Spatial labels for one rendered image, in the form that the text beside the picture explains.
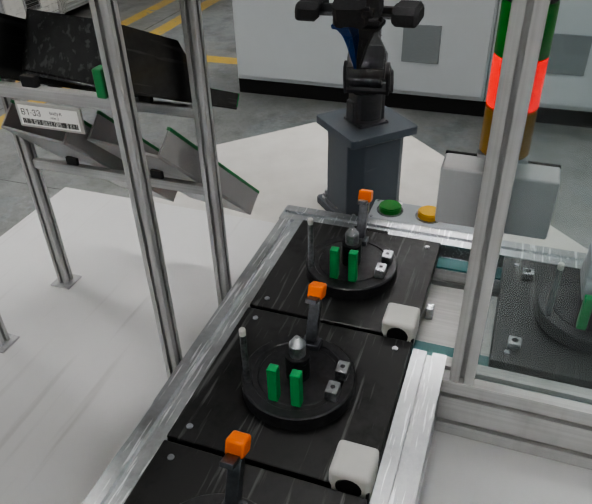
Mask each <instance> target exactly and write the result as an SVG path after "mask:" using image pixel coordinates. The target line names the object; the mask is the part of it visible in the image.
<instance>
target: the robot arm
mask: <svg viewBox="0 0 592 504"><path fill-rule="evenodd" d="M424 9H425V8H424V4H423V3H422V1H413V0H401V1H400V2H399V3H396V5H395V6H384V0H334V1H333V3H329V0H300V1H298V2H297V4H296V6H295V19H296V20H298V21H312V22H314V21H315V20H316V19H317V18H318V17H319V15H323V16H333V24H332V25H331V28H332V29H335V30H337V31H338V32H339V33H340V34H341V35H342V37H343V39H344V41H345V43H346V46H347V49H348V56H347V60H345V61H344V66H343V89H344V93H349V99H347V110H346V115H345V116H344V119H346V120H347V121H348V122H350V123H351V124H353V125H354V126H356V127H357V128H358V129H366V128H370V127H374V126H378V125H382V124H386V123H388V120H387V119H386V118H384V109H385V95H387V96H388V95H389V93H392V92H393V86H394V70H393V69H392V67H391V62H388V52H387V50H386V48H385V46H384V44H383V42H382V39H381V36H382V35H381V32H382V27H383V26H384V25H385V24H386V20H385V19H387V20H391V23H392V25H393V26H394V27H402V28H415V27H417V25H418V24H419V23H420V21H421V20H422V19H423V17H424ZM383 82H386V83H383Z"/></svg>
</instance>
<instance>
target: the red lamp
mask: <svg viewBox="0 0 592 504"><path fill-rule="evenodd" d="M501 63H502V58H500V57H498V56H497V55H496V54H495V53H494V54H493V60H492V66H491V73H490V79H489V85H488V92H487V98H486V103H487V105H488V106H489V107H491V108H492V109H494V106H495V100H496V94H497V88H498V82H499V76H500V69H501Z"/></svg>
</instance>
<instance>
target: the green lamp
mask: <svg viewBox="0 0 592 504"><path fill-rule="evenodd" d="M511 3H512V2H510V1H507V0H502V3H501V9H500V15H499V22H498V28H497V34H496V41H495V47H494V53H495V54H496V55H497V56H498V57H500V58H502V57H503V51H504V45H505V39H506V33H507V27H508V21H509V15H510V9H511Z"/></svg>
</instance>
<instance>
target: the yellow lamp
mask: <svg viewBox="0 0 592 504"><path fill-rule="evenodd" d="M493 112H494V109H492V108H491V107H489V106H488V105H487V103H486V105H485V111H484V117H483V124H482V130H481V136H480V143H479V149H480V151H481V152H482V153H483V154H484V155H486V154H487V148H488V142H489V136H490V130H491V124H492V118H493Z"/></svg>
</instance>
